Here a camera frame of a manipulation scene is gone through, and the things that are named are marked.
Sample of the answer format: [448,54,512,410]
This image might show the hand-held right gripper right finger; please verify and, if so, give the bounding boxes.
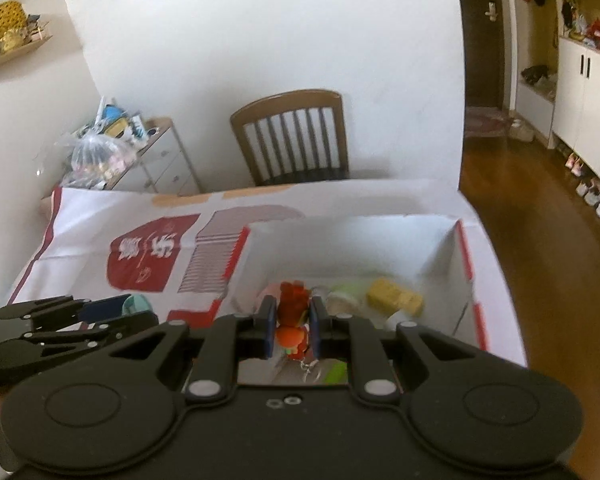
[309,295,486,406]

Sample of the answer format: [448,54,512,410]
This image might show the white lower cabinet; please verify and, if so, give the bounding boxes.
[551,36,600,196]

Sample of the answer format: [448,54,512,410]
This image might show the blue and white packets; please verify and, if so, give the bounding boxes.
[75,96,148,141]

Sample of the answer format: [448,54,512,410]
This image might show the yellow small box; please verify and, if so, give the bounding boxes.
[366,278,425,317]

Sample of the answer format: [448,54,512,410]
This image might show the patterned door mat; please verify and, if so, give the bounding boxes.
[464,106,513,138]

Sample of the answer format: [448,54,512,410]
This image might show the dark cloth bundle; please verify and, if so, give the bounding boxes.
[521,64,552,86]

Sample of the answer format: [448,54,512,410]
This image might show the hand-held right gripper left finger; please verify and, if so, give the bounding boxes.
[105,295,277,405]

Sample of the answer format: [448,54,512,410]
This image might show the teal round case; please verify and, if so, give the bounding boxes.
[121,294,152,317]

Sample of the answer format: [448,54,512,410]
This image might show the wooden wall shelf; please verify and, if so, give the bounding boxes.
[0,32,53,77]

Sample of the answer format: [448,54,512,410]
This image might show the white slippers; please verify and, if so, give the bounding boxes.
[509,119,537,142]

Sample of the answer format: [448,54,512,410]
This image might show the golden ornament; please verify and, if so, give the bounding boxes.
[0,1,28,53]

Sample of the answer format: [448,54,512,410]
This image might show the brown wooden chair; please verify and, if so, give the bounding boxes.
[229,89,351,187]

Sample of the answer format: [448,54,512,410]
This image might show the red and white printed tablecloth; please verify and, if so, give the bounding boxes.
[7,177,528,368]

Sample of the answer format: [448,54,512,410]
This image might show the white drawer cabinet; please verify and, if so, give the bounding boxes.
[105,117,203,196]

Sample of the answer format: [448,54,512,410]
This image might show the row of small shoes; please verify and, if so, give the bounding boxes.
[562,152,600,226]

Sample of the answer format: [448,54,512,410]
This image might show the red cardboard box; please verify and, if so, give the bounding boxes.
[167,215,490,391]

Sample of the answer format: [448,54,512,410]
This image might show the orange toy keychain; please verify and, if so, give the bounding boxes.
[274,281,321,383]

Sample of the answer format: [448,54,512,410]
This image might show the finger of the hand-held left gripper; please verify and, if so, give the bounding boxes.
[0,296,131,322]
[0,311,160,384]

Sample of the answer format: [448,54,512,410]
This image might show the dark brown door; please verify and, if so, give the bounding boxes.
[455,0,512,111]

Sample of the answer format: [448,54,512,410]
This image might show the clear plastic bag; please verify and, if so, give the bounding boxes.
[60,127,140,191]

